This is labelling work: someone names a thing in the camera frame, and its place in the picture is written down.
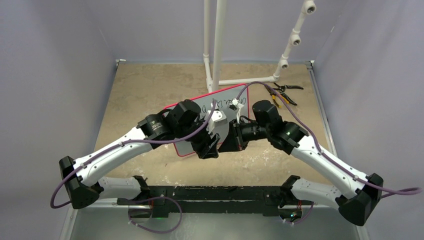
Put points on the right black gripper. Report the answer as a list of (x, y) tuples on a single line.
[(235, 140)]

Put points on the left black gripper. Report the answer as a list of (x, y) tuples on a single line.
[(207, 146)]

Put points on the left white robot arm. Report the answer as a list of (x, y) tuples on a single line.
[(84, 179)]

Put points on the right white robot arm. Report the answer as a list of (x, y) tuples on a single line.
[(354, 194)]

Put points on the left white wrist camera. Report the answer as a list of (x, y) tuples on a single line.
[(218, 123)]

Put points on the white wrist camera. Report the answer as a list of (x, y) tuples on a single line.
[(218, 123), (236, 106)]

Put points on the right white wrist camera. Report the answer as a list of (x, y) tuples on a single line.
[(236, 106)]

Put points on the yellow-handled pliers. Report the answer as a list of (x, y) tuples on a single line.
[(280, 90)]

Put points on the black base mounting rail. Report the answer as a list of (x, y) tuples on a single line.
[(158, 201)]

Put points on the white PVC pipe frame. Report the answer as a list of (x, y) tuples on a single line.
[(252, 31)]

